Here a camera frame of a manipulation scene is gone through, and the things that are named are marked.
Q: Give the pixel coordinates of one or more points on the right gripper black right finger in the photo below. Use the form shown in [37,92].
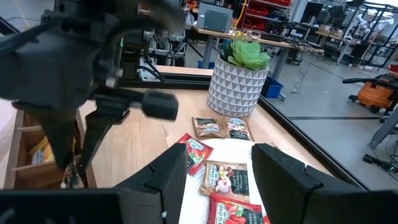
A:
[280,186]

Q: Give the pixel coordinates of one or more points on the wooden desk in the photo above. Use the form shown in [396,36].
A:
[280,43]

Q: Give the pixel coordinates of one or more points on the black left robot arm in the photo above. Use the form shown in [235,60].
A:
[93,12]

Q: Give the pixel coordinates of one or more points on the red strawberry tea packet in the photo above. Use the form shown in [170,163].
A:
[199,152]
[233,211]

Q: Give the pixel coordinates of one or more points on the grey equipment box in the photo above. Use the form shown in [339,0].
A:
[214,17]

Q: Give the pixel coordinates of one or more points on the white round placemat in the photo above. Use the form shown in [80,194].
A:
[234,151]

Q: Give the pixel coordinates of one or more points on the orange shop vacuum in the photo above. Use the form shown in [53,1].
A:
[376,93]

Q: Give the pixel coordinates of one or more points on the orange mango tea packet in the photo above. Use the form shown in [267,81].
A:
[42,154]

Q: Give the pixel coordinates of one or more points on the blue bin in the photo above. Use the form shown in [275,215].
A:
[272,87]

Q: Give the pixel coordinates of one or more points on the wooden three-compartment tray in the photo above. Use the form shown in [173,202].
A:
[37,179]

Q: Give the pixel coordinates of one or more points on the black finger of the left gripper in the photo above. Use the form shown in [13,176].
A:
[57,133]
[96,130]

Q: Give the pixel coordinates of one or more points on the red storage shelf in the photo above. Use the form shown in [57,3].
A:
[264,9]

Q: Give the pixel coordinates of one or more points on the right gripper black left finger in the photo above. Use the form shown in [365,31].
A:
[161,193]

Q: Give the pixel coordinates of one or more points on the succulent in patterned white pot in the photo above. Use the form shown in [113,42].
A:
[236,90]

